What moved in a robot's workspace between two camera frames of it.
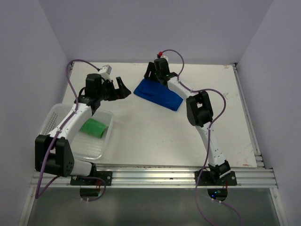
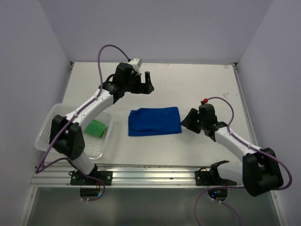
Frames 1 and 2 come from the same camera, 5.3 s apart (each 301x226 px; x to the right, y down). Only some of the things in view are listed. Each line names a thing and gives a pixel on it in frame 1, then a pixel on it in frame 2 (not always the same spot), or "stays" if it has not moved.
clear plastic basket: x=82 y=145 stays
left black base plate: x=106 y=176 stays
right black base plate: x=206 y=179 stays
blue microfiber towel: x=159 y=93 → x=149 y=121
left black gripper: x=121 y=92 → x=140 y=89
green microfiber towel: x=93 y=127 stays
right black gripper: x=151 y=68 → x=188 y=121
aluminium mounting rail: x=247 y=176 stays
